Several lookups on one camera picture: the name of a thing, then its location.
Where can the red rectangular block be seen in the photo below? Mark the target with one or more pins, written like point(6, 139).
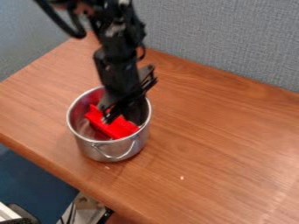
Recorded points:
point(121, 128)

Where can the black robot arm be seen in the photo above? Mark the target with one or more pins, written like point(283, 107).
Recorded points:
point(121, 33)

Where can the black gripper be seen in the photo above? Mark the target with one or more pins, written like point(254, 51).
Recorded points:
point(126, 84)

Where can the stainless steel pot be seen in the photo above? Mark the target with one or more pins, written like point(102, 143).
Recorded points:
point(98, 145)

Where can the metal table leg bracket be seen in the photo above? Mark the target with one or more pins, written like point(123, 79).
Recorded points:
point(85, 211)

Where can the white object at corner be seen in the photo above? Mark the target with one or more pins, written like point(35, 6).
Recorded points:
point(8, 216)

